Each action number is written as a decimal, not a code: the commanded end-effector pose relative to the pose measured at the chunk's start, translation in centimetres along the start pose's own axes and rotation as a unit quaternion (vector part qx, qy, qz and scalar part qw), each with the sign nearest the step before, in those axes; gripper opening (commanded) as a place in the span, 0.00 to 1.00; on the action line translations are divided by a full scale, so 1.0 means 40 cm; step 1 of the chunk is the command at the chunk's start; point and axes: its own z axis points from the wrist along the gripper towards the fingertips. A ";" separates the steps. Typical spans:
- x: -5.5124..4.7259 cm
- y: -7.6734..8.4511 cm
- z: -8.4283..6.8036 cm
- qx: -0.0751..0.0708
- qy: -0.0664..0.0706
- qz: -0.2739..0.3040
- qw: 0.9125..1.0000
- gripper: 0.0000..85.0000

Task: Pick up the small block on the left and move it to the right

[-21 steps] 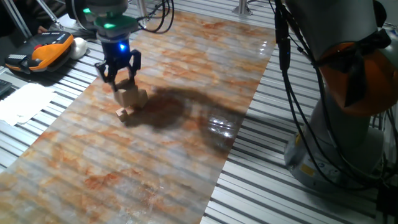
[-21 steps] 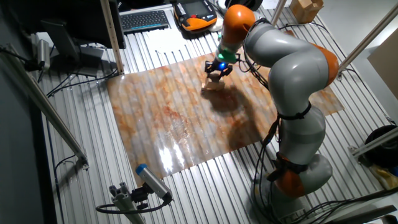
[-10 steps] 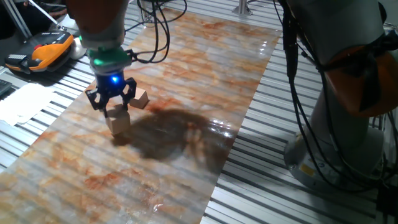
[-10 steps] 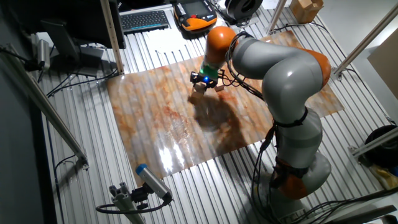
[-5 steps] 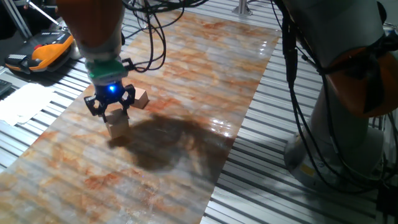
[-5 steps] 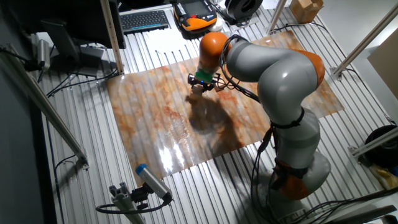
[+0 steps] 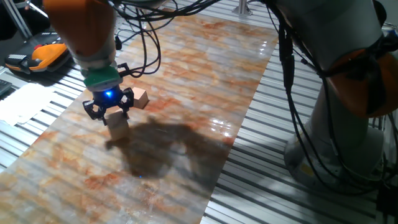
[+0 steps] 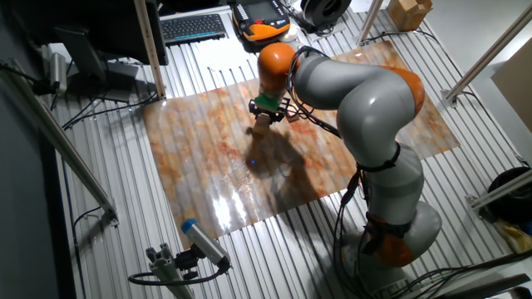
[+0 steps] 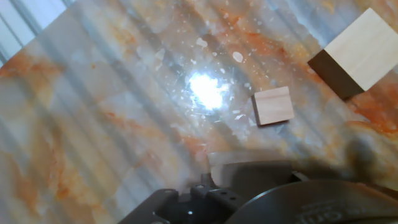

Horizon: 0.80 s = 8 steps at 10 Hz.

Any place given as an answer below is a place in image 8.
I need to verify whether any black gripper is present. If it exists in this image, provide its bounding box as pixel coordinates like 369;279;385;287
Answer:
248;98;291;125

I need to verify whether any white paper towel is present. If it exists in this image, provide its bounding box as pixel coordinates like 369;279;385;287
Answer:
193;38;259;72

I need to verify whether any orange marble pattern mat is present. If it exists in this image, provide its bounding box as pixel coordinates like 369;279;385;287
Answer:
141;40;461;250

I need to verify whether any white computer mouse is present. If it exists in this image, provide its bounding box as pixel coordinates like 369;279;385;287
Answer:
278;23;300;43

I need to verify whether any orange and black teach pendant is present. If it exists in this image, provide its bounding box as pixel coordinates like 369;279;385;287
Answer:
231;0;292;53

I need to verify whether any black keyboard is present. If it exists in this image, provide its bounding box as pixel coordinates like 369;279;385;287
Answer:
160;12;228;47

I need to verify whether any black spool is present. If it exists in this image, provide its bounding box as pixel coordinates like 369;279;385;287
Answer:
299;0;352;28

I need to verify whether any small cardboard box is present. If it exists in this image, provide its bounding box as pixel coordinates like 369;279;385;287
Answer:
386;0;435;32

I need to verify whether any black computer monitor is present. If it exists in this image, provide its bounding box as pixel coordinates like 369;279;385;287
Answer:
7;0;170;104

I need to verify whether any long diagonal aluminium beam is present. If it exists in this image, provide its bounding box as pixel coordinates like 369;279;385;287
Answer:
0;57;121;228

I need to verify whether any short aluminium profile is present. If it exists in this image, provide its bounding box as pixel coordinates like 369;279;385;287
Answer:
465;169;532;211

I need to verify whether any large cardboard panel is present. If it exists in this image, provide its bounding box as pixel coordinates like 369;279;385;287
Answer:
490;48;532;135

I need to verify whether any black round bin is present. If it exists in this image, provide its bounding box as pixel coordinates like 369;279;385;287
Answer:
486;165;532;225

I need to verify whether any yellow bag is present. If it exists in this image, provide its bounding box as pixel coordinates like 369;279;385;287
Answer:
496;218;532;255

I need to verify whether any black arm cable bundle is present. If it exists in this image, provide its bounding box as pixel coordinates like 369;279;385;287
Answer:
285;45;402;299

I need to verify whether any slotted upright frame bar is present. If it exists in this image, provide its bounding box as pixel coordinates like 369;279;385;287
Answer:
132;0;168;100

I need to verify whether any aluminium post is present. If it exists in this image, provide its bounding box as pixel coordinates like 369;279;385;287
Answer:
356;0;384;46

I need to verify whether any silver camera with blue cap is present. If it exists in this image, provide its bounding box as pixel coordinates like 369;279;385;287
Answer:
180;218;232;269

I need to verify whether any black table cable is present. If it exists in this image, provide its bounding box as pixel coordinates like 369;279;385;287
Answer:
61;90;160;130

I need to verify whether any aluminium camera mount profile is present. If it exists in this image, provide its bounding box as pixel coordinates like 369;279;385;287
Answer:
145;243;196;299

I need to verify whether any black camera cable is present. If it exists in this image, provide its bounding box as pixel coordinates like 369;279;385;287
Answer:
127;263;230;287

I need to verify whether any silver cylinder camera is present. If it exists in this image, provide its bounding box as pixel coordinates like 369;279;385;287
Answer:
48;51;69;95

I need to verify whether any diagonal aluminium frame bar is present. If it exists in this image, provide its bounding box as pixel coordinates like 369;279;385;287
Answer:
441;2;532;108

